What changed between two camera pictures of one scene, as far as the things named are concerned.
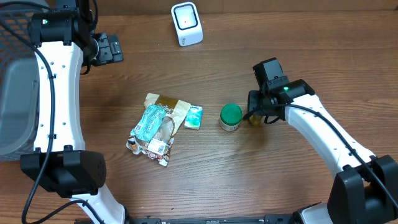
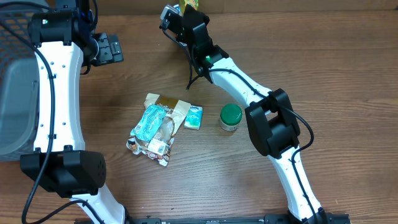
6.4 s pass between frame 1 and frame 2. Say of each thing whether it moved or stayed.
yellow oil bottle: moved
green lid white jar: stayed
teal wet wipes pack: stayed
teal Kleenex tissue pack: stayed
